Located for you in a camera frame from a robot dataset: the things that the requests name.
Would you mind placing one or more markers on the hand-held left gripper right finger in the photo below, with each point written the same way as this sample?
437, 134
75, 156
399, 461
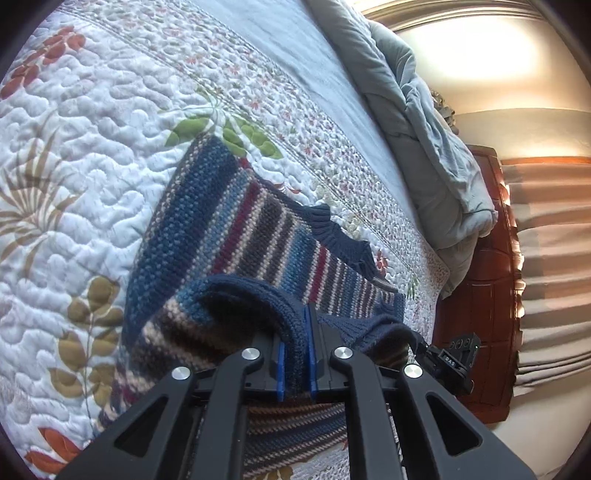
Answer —
313, 364

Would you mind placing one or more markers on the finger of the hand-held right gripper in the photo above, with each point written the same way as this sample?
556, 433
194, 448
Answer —
419, 344

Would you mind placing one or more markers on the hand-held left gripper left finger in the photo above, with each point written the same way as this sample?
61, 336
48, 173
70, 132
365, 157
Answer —
280, 369

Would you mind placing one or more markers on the striped knit sweater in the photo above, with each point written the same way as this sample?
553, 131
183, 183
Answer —
231, 221

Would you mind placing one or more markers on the red-brown wooden headboard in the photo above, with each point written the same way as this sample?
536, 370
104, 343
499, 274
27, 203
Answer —
489, 300

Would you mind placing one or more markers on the beige pleated curtain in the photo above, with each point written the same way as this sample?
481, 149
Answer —
554, 254

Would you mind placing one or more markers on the grey duvet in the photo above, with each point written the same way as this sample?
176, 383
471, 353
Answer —
415, 138

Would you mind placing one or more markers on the camouflage cloth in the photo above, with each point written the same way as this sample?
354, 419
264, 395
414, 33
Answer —
445, 113

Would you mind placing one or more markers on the light blue bed sheet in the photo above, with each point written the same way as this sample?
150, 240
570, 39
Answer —
323, 83

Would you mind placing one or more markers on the floral quilted bedspread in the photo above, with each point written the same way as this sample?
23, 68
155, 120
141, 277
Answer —
92, 138

